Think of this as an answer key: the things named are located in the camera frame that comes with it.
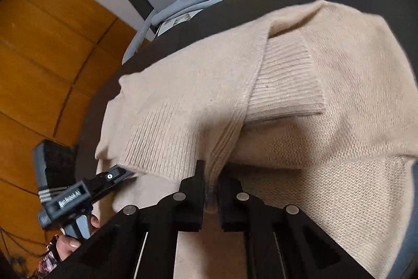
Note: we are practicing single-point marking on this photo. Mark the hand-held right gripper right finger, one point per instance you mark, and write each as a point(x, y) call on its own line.
point(228, 203)

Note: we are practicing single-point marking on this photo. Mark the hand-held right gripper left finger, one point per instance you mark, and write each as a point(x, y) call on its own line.
point(192, 200)

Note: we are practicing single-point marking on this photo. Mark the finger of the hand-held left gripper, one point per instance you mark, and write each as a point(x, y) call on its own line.
point(109, 177)

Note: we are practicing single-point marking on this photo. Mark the beige knit sweater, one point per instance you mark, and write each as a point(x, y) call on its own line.
point(326, 151)

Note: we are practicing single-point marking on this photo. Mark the person's left forearm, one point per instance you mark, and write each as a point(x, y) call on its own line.
point(44, 262)

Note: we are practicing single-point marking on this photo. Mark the person's left hand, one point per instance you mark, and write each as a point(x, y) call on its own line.
point(68, 246)

